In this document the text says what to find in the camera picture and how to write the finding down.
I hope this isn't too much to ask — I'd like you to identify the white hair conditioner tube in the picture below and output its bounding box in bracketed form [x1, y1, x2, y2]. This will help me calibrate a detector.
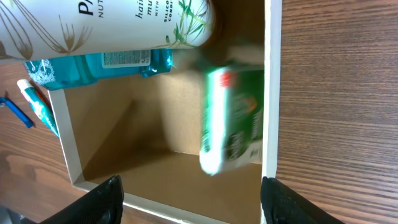
[1, 0, 217, 63]

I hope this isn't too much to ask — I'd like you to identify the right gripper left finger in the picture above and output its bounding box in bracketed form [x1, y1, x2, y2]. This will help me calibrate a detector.
[42, 175, 124, 224]

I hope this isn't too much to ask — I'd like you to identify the teal toothpaste tube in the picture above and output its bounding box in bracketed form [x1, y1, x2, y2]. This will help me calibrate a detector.
[17, 79, 59, 137]

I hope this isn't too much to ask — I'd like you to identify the green soap box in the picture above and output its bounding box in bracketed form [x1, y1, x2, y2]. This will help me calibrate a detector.
[199, 66, 264, 175]

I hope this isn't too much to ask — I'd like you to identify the blue disposable razor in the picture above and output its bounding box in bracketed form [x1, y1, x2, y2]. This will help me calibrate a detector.
[1, 97, 34, 128]

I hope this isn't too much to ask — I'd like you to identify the blue mouthwash bottle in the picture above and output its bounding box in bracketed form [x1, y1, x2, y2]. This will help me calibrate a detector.
[23, 49, 172, 90]

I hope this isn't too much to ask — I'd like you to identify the white cardboard box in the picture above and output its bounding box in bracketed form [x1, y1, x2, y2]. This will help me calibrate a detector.
[49, 1, 282, 223]

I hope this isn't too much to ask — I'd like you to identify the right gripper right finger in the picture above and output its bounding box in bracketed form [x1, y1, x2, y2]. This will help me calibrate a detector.
[261, 177, 343, 224]

